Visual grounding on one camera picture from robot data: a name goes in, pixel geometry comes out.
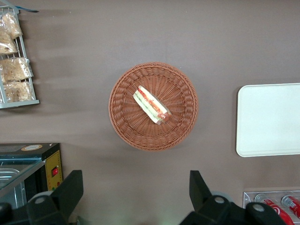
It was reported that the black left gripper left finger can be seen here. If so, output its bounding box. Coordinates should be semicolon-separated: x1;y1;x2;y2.
26;170;84;225

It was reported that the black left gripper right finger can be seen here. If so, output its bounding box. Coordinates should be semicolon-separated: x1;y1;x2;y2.
179;170;245;225

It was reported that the beige plastic tray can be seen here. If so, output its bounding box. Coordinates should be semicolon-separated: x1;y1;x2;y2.
235;82;300;158

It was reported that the black toaster machine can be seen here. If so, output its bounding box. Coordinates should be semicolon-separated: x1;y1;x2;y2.
0;142;64;210

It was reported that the clear acrylic bottle rack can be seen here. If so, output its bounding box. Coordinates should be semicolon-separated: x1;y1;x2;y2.
242;190;300;225

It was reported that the red cola bottle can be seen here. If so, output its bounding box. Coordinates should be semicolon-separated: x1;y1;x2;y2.
280;195;300;218
259;197;295;225

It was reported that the round brown wicker basket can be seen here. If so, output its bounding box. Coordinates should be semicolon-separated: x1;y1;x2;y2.
108;61;199;152

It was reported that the wrapped triangle sandwich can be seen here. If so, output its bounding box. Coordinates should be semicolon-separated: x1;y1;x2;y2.
133;85;172;125

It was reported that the clear bag of crackers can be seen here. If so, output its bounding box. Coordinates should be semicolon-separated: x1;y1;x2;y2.
0;57;34;83
1;12;23;40
2;81;33;103
0;29;19;55

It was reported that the grey wire snack rack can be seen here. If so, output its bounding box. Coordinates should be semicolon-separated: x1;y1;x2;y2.
0;6;40;110

